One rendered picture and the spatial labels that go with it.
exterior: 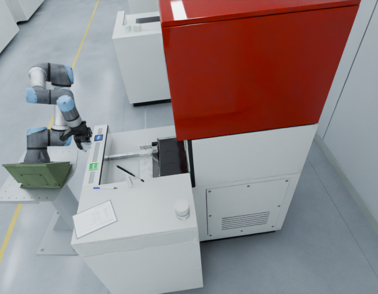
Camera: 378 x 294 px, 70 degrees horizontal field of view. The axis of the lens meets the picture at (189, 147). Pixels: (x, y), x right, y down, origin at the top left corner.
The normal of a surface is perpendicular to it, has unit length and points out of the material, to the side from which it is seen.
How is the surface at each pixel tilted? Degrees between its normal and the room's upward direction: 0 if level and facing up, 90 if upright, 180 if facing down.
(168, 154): 0
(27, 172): 90
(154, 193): 0
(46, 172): 90
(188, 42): 90
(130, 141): 0
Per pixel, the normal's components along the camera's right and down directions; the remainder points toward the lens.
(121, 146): -0.07, -0.70
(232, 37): 0.11, 0.69
